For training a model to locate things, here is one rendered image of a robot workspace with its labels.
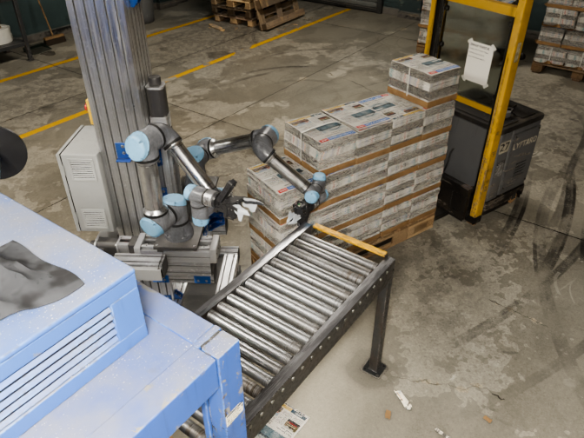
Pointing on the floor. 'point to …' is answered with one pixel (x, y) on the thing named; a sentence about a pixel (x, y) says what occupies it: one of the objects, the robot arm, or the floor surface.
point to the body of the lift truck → (475, 123)
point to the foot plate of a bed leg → (373, 370)
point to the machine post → (232, 377)
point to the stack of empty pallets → (235, 11)
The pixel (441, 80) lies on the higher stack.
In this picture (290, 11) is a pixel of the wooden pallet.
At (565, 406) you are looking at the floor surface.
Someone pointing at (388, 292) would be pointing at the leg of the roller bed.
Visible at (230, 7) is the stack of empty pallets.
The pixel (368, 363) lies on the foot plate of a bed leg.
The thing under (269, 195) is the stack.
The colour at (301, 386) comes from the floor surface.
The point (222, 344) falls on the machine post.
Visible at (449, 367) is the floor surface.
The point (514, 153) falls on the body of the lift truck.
